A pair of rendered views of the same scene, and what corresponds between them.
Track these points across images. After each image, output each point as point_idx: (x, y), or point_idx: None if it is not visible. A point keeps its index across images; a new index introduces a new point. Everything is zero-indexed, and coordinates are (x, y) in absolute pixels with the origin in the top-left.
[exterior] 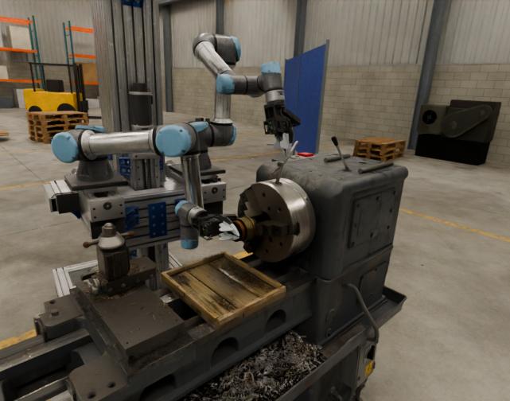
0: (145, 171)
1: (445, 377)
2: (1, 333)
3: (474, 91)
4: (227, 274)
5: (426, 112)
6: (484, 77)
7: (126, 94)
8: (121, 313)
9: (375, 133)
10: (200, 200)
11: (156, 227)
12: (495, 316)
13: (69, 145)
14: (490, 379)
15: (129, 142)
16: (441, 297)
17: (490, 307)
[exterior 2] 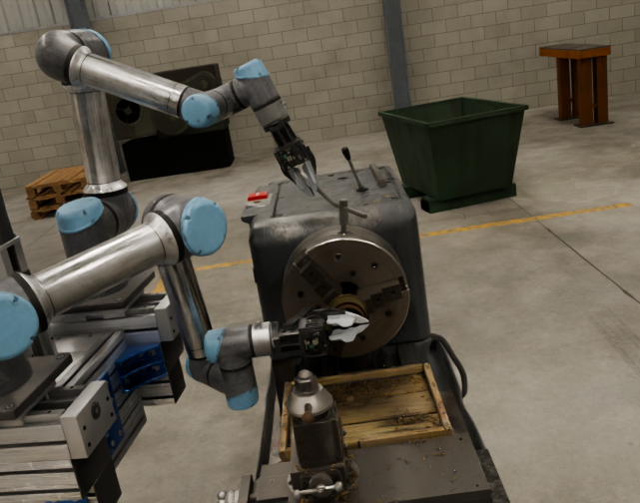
0: None
1: (478, 418)
2: None
3: (170, 54)
4: (340, 399)
5: (120, 104)
6: (174, 30)
7: None
8: (402, 482)
9: (34, 165)
10: (211, 324)
11: (111, 430)
12: (444, 330)
13: (21, 315)
14: (507, 391)
15: (129, 259)
16: None
17: (431, 324)
